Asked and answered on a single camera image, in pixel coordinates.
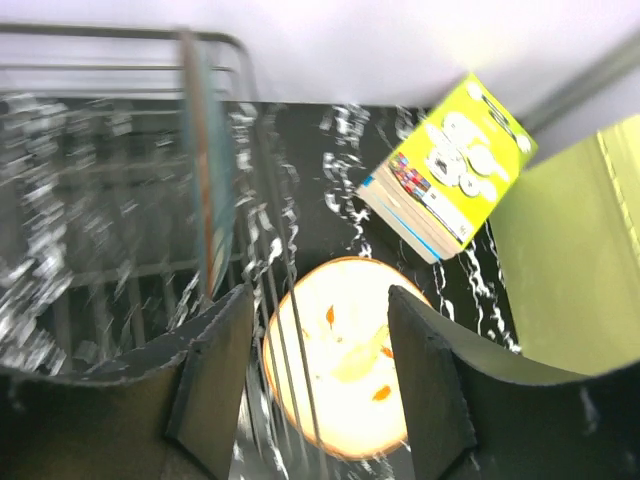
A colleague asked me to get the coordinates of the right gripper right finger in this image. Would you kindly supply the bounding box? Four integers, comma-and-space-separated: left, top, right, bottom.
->
388, 286, 639, 479

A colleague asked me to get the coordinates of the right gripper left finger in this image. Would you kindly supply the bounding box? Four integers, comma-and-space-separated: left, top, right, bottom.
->
1, 285, 253, 479

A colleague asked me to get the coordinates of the cream bird plate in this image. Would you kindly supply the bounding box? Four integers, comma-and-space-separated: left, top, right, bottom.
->
262, 257, 426, 460

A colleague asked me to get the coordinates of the dark teal plate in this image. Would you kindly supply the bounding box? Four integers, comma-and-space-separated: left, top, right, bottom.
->
179, 29, 235, 299

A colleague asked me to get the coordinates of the black marble pattern mat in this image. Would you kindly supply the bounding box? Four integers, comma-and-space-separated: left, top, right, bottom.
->
0, 99, 521, 480

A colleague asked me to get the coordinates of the light green box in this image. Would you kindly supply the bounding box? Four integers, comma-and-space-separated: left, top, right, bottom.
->
490, 115, 639, 375

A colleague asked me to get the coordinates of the green cover book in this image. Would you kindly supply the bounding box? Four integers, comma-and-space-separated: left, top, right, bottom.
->
356, 74, 538, 264

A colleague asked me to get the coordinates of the wire dish rack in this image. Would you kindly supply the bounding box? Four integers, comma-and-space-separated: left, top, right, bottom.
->
1, 21, 329, 479

